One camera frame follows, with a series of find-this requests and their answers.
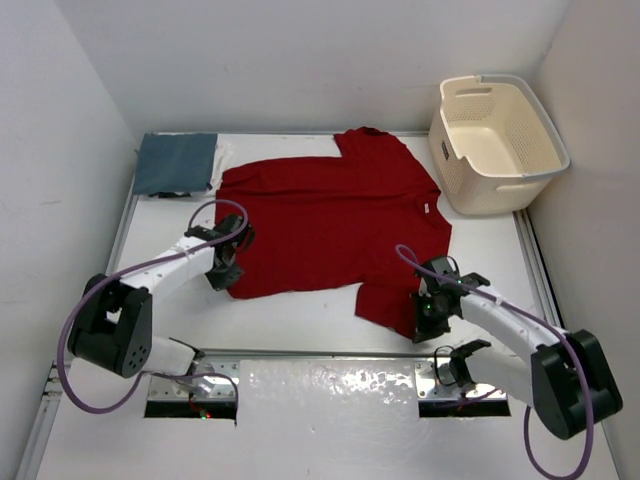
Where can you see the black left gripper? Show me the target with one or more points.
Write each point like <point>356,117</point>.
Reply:
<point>222,282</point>

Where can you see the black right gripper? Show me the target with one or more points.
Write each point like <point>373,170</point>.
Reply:
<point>423,330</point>

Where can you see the red t shirt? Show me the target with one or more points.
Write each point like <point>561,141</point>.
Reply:
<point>327,222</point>

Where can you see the white printed t shirt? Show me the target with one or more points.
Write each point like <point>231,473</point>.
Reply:
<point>217,165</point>

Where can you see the teal blue t shirt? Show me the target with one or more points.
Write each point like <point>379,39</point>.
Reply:
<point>158,152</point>

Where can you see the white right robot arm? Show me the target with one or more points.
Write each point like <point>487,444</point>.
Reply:
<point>563,376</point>

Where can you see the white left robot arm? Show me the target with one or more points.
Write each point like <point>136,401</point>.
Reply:
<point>114,327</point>

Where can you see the cream plastic laundry basket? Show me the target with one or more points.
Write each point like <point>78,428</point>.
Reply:
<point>494,146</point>

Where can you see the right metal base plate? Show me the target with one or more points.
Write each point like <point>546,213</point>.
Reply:
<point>431,389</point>

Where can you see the metal base plate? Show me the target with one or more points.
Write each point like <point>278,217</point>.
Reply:
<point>209,378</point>
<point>431,389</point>

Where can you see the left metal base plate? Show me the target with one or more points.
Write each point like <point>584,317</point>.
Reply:
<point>209,378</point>

